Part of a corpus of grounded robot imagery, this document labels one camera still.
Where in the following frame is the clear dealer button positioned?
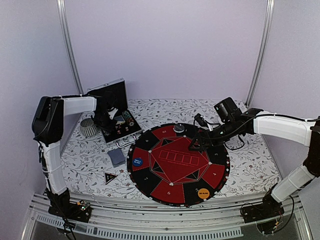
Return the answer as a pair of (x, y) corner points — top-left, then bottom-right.
(173, 123), (185, 133)

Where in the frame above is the round red black poker mat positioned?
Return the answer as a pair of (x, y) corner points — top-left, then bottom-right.
(127, 123), (230, 207)

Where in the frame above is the red dice set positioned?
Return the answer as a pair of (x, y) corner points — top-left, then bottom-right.
(115, 124), (129, 135)

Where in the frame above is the black triangular card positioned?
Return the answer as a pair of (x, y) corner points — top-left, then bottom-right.
(104, 173), (117, 185)

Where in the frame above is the right poker chip row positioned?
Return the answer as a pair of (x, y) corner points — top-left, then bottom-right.
(121, 111), (135, 127)

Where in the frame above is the aluminium poker chip case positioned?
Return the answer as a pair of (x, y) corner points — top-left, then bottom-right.
(87, 78), (142, 144)

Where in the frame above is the aluminium front rail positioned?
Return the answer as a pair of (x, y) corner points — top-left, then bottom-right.
(21, 192), (313, 240)

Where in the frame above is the right aluminium frame post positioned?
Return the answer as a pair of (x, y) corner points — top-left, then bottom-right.
(245, 0), (275, 107)

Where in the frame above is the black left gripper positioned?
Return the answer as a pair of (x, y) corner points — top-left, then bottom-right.
(94, 110), (118, 134)

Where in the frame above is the orange big blind button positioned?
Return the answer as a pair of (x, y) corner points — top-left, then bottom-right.
(197, 188), (210, 200)

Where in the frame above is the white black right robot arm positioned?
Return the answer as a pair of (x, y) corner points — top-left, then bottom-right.
(193, 97), (320, 218)

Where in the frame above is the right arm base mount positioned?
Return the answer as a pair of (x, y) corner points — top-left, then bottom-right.
(240, 198), (285, 235)

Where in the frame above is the blue small blind button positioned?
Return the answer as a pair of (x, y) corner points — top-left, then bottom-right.
(132, 157), (143, 167)

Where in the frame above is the boxed playing card deck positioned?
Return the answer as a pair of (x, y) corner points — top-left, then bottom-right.
(113, 115), (126, 125)

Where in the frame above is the aluminium frame post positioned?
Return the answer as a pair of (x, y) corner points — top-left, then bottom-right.
(56, 0), (84, 95)
(245, 0), (275, 107)

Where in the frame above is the striped grey cup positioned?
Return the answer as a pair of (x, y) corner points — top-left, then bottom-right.
(80, 118), (98, 138)

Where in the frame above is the left aluminium frame post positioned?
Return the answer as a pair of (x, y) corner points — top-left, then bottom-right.
(56, 0), (84, 95)

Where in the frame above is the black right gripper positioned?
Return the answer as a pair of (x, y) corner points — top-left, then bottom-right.
(188, 119), (238, 151)

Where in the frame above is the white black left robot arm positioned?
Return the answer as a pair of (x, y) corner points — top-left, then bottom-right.
(31, 91), (117, 196)

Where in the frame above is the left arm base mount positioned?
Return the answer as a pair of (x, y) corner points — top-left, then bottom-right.
(45, 188), (92, 223)

